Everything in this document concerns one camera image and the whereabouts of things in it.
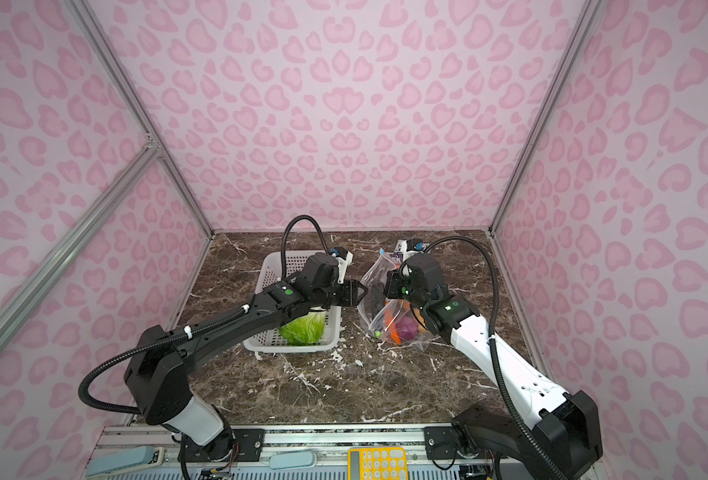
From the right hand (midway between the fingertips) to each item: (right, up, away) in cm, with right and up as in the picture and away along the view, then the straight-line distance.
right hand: (387, 271), depth 77 cm
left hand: (-5, -4, +2) cm, 7 cm away
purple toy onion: (+6, -17, +9) cm, 20 cm away
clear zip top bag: (-2, -1, +5) cm, 6 cm away
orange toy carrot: (+1, -13, +1) cm, 13 cm away
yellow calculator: (-3, -44, -7) cm, 45 cm away
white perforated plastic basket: (-37, -2, +23) cm, 43 cm away
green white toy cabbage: (-22, -17, +8) cm, 29 cm away
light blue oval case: (-22, -43, -8) cm, 49 cm away
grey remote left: (-60, -42, -10) cm, 74 cm away
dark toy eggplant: (-3, -8, +6) cm, 10 cm away
